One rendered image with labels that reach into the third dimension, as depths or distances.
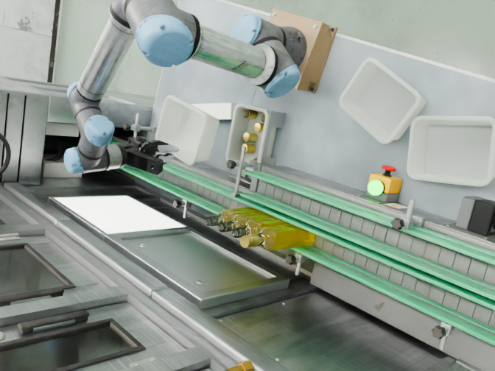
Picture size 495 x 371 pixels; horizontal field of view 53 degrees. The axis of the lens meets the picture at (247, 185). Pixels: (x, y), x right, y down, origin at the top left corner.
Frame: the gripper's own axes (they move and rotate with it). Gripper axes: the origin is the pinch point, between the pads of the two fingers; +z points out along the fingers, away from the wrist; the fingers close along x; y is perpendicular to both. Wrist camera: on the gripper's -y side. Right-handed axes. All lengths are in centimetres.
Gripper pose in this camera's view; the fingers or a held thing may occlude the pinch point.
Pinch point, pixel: (176, 152)
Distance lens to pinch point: 163.8
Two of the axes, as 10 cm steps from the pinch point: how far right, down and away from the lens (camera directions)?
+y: -6.5, -4.0, 6.5
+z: 7.4, -1.4, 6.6
